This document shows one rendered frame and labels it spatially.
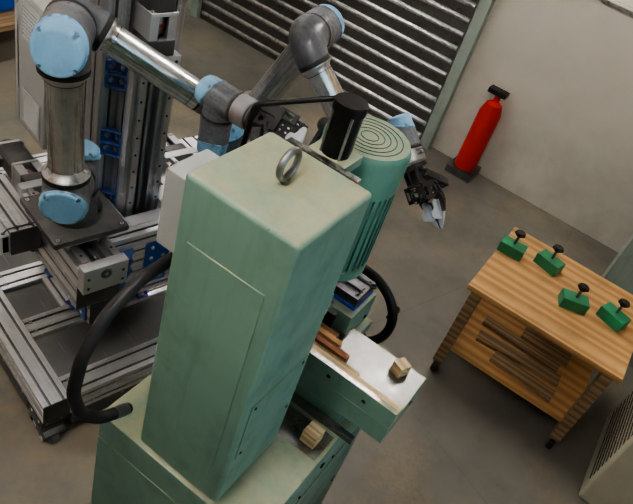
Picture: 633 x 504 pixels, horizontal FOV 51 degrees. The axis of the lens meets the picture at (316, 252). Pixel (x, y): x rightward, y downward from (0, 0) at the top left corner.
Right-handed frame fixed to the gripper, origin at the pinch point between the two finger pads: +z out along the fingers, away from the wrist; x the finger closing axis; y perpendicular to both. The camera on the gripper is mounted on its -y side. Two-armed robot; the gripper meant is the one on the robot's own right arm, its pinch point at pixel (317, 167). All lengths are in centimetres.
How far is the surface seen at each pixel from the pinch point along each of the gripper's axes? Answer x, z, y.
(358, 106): -36.3, 13.9, 8.6
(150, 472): -1, 7, -76
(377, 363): 29, 31, -31
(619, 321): 147, 86, 24
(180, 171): -44.3, -2.5, -16.3
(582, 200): 294, 47, 96
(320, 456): 16, 34, -55
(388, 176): -19.4, 20.1, 3.6
